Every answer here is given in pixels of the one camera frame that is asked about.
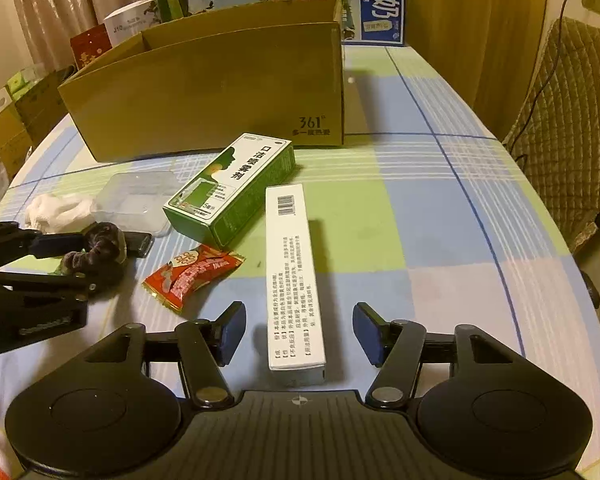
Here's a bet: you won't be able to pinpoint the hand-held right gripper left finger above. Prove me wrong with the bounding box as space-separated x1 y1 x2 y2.
82 301 247 407

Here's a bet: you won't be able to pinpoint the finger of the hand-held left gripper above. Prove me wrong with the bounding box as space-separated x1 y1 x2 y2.
0 220 153 261
0 267 103 303

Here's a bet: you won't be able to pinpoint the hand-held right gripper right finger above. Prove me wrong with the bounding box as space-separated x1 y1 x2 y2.
352 301 519 407

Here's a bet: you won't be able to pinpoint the brown hair scrunchie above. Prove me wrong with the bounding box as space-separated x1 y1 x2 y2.
62 221 127 281

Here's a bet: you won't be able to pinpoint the red snack packet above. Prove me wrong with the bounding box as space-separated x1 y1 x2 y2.
142 244 246 315

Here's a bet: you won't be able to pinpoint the long white box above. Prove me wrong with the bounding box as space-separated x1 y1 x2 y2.
265 183 327 388

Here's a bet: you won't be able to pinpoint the clear plastic container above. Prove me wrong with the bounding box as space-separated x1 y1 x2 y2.
90 170 178 238

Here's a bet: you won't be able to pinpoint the green medicine box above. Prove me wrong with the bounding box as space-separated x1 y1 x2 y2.
161 132 296 248

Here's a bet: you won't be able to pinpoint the brown cardboard box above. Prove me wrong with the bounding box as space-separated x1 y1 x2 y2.
57 0 346 163

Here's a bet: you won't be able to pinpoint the white crumpled tissue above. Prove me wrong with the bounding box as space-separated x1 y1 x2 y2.
24 192 98 233

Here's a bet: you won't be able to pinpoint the plain cardboard carton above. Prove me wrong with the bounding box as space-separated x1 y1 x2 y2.
0 67 81 176

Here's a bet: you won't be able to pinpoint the green tissue packs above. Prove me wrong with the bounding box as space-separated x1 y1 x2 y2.
5 66 51 106

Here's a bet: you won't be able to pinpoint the red gift box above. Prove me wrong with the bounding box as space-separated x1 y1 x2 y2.
70 22 112 71

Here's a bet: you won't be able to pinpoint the white appliance box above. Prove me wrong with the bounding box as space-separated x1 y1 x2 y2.
102 0 161 43

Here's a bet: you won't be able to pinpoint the beige curtain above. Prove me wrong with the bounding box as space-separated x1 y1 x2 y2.
5 0 156 68

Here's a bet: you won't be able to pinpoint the quilted chair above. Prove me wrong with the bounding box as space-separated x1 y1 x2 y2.
502 17 600 341

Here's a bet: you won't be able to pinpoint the wooden panel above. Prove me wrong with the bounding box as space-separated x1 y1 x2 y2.
405 0 551 133

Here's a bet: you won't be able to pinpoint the blue milk carton box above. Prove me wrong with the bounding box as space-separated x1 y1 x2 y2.
260 0 406 48

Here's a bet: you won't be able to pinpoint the black cable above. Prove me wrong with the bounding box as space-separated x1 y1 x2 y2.
510 0 593 158

